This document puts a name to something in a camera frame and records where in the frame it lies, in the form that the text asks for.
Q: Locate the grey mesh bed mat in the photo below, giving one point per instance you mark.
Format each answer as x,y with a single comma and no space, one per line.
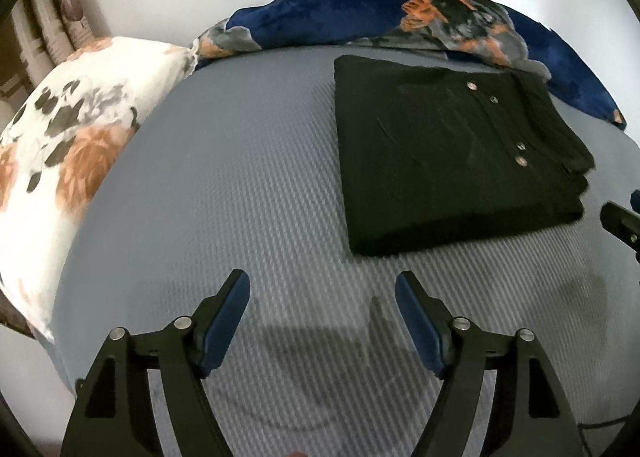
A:
225,187

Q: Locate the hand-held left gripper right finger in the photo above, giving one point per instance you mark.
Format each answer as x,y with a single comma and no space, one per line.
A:
417,322

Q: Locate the white floral pillow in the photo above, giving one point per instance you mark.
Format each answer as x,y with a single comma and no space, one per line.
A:
75,137

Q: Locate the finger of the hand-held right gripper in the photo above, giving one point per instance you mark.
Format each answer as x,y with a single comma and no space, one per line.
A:
622,224

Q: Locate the blue floral blanket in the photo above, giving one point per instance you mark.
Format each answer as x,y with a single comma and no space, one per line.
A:
325,17

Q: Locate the patterned curtain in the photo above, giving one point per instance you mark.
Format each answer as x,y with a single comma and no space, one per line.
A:
50,17

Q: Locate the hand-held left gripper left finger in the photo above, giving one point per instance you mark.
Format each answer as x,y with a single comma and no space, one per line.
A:
227,322

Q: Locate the black button shirt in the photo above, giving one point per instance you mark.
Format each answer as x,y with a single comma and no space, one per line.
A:
440,162

